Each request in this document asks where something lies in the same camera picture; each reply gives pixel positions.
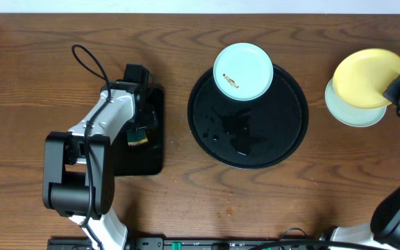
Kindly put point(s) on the green yellow sponge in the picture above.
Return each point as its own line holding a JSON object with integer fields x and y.
{"x": 136, "y": 136}

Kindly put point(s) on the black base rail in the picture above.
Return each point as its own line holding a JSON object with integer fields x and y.
{"x": 156, "y": 243}

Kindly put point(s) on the yellow plate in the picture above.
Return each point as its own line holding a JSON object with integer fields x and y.
{"x": 361, "y": 78}

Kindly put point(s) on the rectangular black tray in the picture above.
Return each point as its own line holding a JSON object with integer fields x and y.
{"x": 145, "y": 159}

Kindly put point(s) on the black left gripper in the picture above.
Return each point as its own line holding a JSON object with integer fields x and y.
{"x": 146, "y": 122}

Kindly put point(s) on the round black tray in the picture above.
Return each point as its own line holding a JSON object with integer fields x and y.
{"x": 251, "y": 134}

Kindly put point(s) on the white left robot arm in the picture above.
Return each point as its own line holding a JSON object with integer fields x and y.
{"x": 78, "y": 178}

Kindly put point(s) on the light green plate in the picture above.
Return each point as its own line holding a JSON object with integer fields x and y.
{"x": 243, "y": 71}
{"x": 349, "y": 115}

